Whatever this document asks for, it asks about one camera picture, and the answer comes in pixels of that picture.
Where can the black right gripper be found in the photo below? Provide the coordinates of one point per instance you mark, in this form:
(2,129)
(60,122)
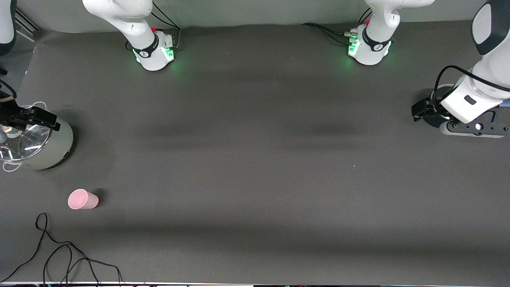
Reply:
(16,114)

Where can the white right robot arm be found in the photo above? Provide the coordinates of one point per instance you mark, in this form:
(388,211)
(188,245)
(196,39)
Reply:
(147,52)

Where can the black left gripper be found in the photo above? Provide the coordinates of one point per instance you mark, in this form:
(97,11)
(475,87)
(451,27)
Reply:
(432,110)

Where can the glass lid with blue knob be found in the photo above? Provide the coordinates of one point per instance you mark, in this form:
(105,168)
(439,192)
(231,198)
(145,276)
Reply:
(444,91)

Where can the pink cup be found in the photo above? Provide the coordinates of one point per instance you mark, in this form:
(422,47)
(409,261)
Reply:
(81,199)

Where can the dark blue saucepan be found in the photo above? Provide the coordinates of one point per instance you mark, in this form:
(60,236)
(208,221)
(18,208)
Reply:
(432,122)

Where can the dark grey table mat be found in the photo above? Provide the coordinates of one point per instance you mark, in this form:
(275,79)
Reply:
(255,159)

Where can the silver cooking pot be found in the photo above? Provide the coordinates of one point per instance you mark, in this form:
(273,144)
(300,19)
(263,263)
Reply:
(55,149)

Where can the grey metal frame rail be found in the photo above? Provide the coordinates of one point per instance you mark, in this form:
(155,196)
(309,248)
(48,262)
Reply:
(28,24)

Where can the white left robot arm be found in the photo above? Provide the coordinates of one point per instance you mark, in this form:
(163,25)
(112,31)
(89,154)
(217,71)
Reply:
(372,48)

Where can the glass lid with bronze knob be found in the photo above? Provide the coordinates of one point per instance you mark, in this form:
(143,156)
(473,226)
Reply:
(32,143)

